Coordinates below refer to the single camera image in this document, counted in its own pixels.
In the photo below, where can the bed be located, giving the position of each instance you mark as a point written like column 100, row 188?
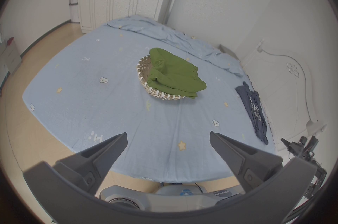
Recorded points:
column 105, row 112

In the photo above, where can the small red object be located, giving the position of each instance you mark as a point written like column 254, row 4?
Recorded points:
column 10, row 41

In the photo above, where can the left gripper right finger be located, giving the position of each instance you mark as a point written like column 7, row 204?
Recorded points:
column 245, row 165

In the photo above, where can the pale blue quilt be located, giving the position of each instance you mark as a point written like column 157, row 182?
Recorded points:
column 171, row 35

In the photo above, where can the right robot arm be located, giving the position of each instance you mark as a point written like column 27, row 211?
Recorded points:
column 314, row 143

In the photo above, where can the dark blue printed T-shirt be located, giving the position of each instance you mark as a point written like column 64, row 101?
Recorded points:
column 253, row 109

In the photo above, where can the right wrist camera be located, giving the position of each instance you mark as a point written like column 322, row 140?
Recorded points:
column 303, row 140

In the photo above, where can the round woven basket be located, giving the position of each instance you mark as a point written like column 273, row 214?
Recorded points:
column 144, row 70

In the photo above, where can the green shorts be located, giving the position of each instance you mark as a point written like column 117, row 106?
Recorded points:
column 177, row 72

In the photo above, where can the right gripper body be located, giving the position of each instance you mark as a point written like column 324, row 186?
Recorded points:
column 297, row 149

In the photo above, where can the white chest of drawers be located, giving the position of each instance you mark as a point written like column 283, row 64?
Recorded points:
column 10, row 59

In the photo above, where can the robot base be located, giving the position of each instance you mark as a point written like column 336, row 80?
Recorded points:
column 171, row 196

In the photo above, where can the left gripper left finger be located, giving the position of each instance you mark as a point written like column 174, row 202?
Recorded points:
column 92, row 165

